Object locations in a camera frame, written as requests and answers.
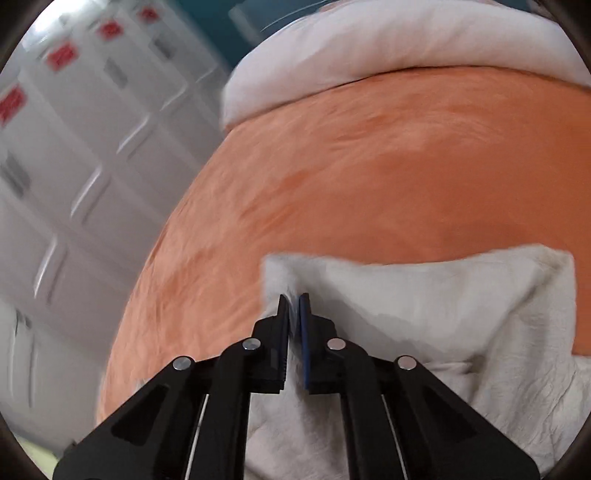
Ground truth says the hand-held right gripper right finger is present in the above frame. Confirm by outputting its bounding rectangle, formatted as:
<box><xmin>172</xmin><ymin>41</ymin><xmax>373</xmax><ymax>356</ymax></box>
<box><xmin>298</xmin><ymin>293</ymin><xmax>541</xmax><ymax>480</ymax></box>

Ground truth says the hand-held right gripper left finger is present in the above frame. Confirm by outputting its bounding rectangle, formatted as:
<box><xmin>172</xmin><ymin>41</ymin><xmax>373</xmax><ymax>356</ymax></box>
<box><xmin>53</xmin><ymin>294</ymin><xmax>291</xmax><ymax>480</ymax></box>

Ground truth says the white duvet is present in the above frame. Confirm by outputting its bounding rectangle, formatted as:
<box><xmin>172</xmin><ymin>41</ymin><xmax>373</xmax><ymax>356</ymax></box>
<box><xmin>245</xmin><ymin>244</ymin><xmax>583</xmax><ymax>480</ymax></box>

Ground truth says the orange plush bed blanket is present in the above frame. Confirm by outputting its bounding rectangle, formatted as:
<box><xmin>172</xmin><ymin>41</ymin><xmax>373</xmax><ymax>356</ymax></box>
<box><xmin>95</xmin><ymin>65</ymin><xmax>591</xmax><ymax>430</ymax></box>

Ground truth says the white panelled wardrobe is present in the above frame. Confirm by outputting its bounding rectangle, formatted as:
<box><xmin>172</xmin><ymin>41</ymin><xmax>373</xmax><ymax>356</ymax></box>
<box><xmin>0</xmin><ymin>0</ymin><xmax>232</xmax><ymax>455</ymax></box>

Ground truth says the pale pink duvet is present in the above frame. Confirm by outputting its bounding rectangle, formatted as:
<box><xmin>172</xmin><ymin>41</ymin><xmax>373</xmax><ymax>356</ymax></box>
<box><xmin>221</xmin><ymin>0</ymin><xmax>591</xmax><ymax>136</ymax></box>

